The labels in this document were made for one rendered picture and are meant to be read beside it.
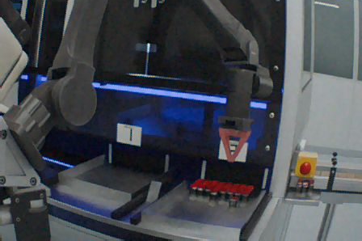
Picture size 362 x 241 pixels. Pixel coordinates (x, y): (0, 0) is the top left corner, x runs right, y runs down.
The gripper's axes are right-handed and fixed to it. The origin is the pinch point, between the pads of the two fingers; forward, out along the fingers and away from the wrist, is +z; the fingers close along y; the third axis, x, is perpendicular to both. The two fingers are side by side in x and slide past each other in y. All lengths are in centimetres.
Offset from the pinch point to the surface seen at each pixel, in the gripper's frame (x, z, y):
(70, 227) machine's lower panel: 68, 45, 41
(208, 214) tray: 6.9, 18.5, 15.1
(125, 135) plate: 42, 2, 35
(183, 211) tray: 14.1, 18.5, 14.3
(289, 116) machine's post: -9.7, -10.2, 33.7
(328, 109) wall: -25, -20, 497
